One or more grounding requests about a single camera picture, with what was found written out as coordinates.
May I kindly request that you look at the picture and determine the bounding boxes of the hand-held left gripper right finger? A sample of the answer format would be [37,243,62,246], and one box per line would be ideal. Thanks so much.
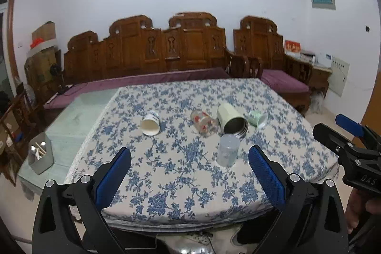
[248,145,349,254]

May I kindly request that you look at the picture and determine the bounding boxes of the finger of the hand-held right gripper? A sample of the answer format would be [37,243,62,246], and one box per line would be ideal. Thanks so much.
[335,114,376,142]
[312,123,353,159]

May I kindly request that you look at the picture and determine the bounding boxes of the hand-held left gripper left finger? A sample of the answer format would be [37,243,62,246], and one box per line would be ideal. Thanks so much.
[33,148,132,254]

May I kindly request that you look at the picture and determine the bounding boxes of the clear plastic cup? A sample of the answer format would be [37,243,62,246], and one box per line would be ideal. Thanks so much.
[216,134,239,167]

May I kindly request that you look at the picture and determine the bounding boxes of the pale green cup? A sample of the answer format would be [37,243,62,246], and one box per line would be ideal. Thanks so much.
[248,110,269,129]

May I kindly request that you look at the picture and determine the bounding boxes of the white blue-print paper cup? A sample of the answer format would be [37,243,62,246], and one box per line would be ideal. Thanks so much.
[140,111,161,136]

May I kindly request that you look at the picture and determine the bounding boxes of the cream steel tumbler cup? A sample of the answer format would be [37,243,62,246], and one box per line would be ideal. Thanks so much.
[217,103,248,139]

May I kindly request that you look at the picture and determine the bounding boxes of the red-print glass cup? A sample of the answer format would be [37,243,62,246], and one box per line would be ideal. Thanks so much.
[190,110,219,136]

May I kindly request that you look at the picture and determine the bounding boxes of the person's right hand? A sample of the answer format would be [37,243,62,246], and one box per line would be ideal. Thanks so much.
[345,189,381,234]

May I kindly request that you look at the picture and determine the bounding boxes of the wooden door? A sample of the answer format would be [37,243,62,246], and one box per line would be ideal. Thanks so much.
[361,68,381,131]

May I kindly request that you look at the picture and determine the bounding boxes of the wooden side table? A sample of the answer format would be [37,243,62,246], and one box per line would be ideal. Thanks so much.
[310,62,333,97]

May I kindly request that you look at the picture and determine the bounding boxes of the blue floral tablecloth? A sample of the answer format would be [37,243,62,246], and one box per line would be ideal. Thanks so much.
[64,78,340,226]

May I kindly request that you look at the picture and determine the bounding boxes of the green glass-top table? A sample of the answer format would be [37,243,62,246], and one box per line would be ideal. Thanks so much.
[18,90,120,201]

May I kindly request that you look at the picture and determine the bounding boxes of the white cardboard box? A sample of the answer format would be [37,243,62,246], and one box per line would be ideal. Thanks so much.
[314,52,333,69]

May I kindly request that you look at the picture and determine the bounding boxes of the small purple seat cushion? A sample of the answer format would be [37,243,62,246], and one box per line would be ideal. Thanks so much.
[260,69,310,93]

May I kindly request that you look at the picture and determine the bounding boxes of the grey chopstick holder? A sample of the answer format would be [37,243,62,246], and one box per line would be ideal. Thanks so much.
[28,132,54,175]

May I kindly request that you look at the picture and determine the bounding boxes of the white power strip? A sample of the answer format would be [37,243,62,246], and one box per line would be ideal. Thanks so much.
[185,231,214,244]

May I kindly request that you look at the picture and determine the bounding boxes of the red desk calendar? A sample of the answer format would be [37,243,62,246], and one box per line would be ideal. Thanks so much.
[285,40,303,58]

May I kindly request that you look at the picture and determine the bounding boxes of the long purple seat cushion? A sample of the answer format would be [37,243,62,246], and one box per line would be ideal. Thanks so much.
[43,67,231,110]

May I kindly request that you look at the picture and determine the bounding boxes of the carved wooden armchair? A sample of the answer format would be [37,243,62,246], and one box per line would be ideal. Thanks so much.
[233,16,314,115]

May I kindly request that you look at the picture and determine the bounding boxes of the dark wooden chair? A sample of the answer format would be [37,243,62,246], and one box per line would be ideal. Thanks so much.
[0,90,40,187]

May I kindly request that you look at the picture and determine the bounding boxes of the large brown cardboard box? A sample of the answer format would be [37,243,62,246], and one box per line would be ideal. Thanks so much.
[24,46,62,89]

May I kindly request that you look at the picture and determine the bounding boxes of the carved wooden sofa bench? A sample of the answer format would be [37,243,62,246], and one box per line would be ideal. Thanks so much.
[39,12,248,112]

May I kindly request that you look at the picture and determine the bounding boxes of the small brown cardboard box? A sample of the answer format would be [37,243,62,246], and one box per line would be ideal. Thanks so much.
[31,21,57,50]

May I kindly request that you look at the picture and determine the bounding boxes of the beige wall distribution box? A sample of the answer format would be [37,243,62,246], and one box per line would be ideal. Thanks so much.
[327,56,351,97]

